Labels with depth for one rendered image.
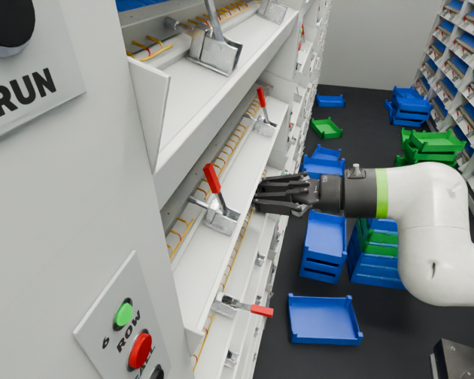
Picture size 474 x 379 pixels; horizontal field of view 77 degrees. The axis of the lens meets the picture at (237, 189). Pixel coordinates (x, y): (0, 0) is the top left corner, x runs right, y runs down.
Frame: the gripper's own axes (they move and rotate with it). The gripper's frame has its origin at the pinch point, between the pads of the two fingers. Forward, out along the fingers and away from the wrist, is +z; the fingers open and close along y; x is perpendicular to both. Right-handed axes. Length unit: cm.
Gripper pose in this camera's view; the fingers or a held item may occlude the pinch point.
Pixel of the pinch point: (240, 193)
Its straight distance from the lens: 63.9
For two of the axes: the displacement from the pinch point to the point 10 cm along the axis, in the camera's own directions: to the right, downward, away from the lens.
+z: -9.4, 0.1, 3.4
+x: 2.0, 8.1, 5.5
